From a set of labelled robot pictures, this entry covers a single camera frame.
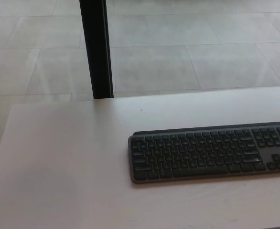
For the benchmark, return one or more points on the black metal post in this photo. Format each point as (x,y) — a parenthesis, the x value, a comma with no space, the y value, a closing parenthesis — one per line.
(95,47)

